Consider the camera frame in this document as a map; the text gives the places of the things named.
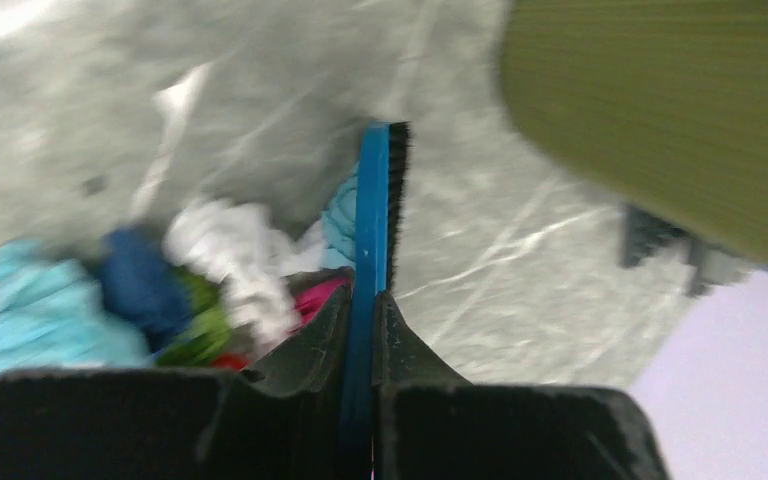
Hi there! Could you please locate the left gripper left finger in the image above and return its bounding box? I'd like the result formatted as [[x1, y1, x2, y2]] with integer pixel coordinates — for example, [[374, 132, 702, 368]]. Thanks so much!
[[241, 286, 351, 479]]

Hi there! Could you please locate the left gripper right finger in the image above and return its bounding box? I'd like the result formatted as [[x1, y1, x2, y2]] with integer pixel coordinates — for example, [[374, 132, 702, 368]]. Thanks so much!
[[370, 290, 469, 479]]

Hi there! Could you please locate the blue hand brush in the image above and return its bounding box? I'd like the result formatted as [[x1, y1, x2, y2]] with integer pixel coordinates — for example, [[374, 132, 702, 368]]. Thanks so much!
[[335, 122, 411, 479]]

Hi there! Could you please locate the red paper scrap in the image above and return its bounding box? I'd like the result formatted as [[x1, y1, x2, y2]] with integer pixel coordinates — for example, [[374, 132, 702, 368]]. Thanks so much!
[[211, 353, 250, 372]]

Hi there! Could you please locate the pink paper scrap right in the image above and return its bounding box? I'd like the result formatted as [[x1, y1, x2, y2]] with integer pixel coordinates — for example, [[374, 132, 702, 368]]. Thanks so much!
[[293, 276, 353, 332]]

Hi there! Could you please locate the green paper scrap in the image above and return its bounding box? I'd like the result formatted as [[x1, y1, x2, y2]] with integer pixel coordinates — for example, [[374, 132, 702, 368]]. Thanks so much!
[[155, 267, 232, 367]]

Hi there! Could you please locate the white paper scrap middle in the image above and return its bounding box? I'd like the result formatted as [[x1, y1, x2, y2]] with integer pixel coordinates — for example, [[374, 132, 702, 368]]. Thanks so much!
[[162, 198, 325, 356]]

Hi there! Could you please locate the cyan paper scrap top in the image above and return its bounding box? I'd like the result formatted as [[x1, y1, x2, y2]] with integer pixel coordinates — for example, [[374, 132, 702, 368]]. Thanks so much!
[[320, 167, 357, 269]]

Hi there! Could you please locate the cyan paper scrap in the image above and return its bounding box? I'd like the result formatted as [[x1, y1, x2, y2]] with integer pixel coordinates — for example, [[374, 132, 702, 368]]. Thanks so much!
[[0, 240, 152, 373], [320, 167, 357, 269]]

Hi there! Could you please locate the navy paper scrap upper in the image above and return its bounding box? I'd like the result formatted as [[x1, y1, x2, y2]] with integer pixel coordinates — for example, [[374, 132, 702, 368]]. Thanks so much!
[[97, 228, 192, 353]]

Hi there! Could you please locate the cyan paper scrap left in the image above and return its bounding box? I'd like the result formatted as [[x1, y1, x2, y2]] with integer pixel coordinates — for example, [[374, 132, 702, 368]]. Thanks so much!
[[0, 240, 152, 373]]

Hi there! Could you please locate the toy brick construction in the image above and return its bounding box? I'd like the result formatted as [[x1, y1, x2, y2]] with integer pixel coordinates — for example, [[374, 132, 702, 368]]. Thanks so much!
[[619, 203, 755, 298]]

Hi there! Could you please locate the green mesh waste basket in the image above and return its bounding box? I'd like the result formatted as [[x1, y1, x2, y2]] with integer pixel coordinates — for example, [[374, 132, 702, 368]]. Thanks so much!
[[499, 1, 768, 266]]

